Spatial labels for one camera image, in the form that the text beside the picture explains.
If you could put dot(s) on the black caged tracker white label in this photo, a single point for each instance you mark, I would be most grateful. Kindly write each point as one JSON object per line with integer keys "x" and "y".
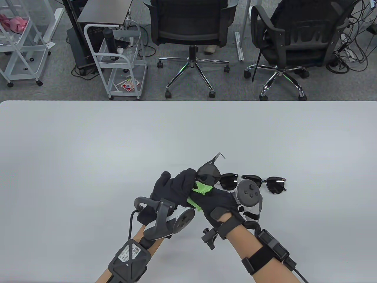
{"x": 129, "y": 259}

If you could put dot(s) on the small black device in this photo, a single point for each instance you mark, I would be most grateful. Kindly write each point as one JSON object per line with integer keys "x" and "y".
{"x": 123, "y": 43}

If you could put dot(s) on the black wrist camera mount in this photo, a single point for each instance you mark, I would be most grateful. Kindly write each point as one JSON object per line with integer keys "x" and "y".
{"x": 210, "y": 235}

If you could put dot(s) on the black cylindrical bottle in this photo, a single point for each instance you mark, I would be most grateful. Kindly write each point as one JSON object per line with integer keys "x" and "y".
{"x": 110, "y": 41}

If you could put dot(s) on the red white packet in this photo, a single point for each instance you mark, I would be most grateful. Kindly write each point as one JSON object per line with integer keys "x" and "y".
{"x": 129, "y": 85}

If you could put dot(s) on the black sunglasses thin temples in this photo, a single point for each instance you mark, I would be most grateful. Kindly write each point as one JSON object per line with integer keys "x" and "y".
{"x": 228, "y": 181}

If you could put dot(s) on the black mesh office chair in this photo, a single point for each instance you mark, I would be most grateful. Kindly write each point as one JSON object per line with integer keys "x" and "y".
{"x": 188, "y": 29}
{"x": 294, "y": 56}

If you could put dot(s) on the pink cloth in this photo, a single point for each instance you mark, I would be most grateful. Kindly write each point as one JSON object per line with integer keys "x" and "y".
{"x": 16, "y": 23}

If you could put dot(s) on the white desk leg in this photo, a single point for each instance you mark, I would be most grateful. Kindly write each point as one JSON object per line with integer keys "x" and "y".
{"x": 239, "y": 47}
{"x": 53, "y": 26}

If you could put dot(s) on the dark brown side table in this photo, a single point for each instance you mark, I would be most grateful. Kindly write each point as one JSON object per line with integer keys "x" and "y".
{"x": 103, "y": 11}

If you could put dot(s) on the black square sunglasses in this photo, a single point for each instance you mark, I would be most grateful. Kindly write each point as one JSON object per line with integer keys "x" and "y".
{"x": 277, "y": 184}

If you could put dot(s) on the black computer tower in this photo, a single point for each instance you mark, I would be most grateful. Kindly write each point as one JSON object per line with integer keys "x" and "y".
{"x": 79, "y": 50}

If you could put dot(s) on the person's left forearm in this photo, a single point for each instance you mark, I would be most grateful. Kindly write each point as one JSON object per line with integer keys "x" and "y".
{"x": 138, "y": 235}

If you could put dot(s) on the person's right hand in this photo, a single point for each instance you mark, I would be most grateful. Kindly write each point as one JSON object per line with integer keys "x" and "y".
{"x": 218, "y": 200}

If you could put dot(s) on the green microfibre cloth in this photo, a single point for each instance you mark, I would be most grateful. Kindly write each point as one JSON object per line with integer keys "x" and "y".
{"x": 201, "y": 187}

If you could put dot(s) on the white power strip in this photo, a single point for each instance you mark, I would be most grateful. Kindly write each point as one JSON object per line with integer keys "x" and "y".
{"x": 349, "y": 54}

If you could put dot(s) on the person's left hand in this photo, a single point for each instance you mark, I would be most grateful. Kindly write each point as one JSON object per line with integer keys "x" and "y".
{"x": 170, "y": 188}

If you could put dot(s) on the white metal shelf cart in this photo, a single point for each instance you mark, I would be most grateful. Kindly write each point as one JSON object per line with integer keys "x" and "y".
{"x": 17, "y": 63}

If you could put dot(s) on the person's right forearm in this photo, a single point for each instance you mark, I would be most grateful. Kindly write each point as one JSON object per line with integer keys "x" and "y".
{"x": 247, "y": 244}

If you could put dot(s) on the black aviator sunglasses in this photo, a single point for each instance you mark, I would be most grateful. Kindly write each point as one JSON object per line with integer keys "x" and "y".
{"x": 207, "y": 174}

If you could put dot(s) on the white paper tag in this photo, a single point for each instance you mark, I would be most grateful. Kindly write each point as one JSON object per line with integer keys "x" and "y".
{"x": 50, "y": 45}

